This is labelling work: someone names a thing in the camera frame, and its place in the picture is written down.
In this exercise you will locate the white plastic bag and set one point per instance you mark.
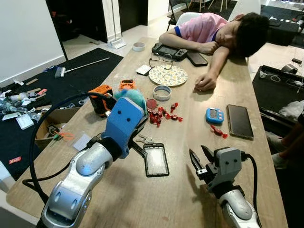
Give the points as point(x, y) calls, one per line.
point(290, 110)

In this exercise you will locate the person's left forearm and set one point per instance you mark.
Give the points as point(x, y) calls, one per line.
point(221, 59)

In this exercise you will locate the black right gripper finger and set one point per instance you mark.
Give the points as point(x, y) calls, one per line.
point(195, 162)
point(208, 156)

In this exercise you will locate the white panel foot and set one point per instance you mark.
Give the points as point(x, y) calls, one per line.
point(117, 43)

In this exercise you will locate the red wrapped candy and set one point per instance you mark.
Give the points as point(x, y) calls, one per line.
point(174, 107)
point(218, 131)
point(154, 118)
point(167, 114)
point(177, 118)

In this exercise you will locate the sleeping person pink shirt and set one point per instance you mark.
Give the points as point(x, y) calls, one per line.
point(204, 26)

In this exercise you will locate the person's left hand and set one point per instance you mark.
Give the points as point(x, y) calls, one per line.
point(205, 83)

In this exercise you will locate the white sneaker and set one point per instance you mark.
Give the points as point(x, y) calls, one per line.
point(280, 161)
point(275, 141)

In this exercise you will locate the small black phone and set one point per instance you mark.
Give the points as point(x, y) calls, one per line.
point(197, 58)

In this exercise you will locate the teal fluffy ball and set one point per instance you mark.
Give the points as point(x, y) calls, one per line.
point(133, 97)

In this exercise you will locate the cluttered black floor mat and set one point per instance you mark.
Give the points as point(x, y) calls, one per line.
point(85, 76)

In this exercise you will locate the white tape roll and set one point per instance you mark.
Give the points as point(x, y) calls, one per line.
point(138, 46)

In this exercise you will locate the person's right hand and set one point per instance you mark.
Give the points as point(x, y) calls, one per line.
point(208, 47)

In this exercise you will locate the black handheld game console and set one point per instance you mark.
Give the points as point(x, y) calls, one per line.
point(168, 51)

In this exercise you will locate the small orange device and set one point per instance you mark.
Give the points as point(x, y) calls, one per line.
point(127, 84)

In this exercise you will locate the person's right forearm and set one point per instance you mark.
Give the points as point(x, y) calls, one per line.
point(178, 39)

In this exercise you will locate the white partition panel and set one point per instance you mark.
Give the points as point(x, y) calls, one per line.
point(23, 33)

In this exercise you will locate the black office chair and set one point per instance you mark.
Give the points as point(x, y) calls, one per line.
point(176, 7)

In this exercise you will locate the blue digital timer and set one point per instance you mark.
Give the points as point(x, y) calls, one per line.
point(214, 115)

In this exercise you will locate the large orange black device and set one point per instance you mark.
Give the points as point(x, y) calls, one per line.
point(99, 95)

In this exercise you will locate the black eyeglasses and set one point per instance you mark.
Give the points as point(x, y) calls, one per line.
point(167, 57)

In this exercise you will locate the black covered table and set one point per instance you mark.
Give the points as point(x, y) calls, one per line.
point(285, 23)

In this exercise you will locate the white square card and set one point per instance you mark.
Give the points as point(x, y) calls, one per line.
point(143, 70)

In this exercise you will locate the large black smartphone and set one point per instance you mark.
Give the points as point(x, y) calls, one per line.
point(239, 121)

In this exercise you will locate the pale blue left wrist camera mount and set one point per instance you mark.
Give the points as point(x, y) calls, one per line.
point(122, 121)

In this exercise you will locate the patterned round plate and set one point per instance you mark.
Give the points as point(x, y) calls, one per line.
point(171, 77)

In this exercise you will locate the small red packet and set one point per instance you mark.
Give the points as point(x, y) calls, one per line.
point(14, 160)

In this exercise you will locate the black phone with shiny screen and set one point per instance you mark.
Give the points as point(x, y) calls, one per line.
point(156, 160)

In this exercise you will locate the white paper sheet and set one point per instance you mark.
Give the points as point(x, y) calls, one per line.
point(24, 121)

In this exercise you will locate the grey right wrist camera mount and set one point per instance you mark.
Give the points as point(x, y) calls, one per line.
point(229, 164)

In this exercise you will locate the red round lid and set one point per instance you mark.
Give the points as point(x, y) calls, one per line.
point(151, 103)

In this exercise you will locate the brown cardboard box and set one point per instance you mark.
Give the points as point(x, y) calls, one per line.
point(47, 118)

